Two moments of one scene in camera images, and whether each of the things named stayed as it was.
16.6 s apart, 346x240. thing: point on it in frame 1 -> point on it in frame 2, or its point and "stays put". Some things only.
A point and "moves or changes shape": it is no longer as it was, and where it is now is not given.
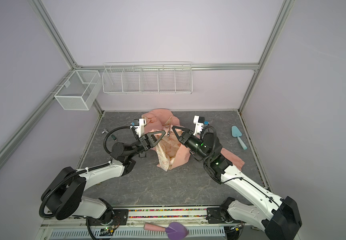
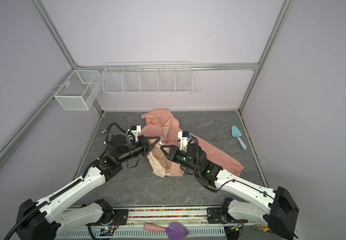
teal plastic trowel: [236, 133] stays put
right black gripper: [188, 139] -> [175, 155]
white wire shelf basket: [147, 78] stays put
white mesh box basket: [79, 91] stays put
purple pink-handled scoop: [174, 230] stays put
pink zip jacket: [172, 153] moves or changes shape
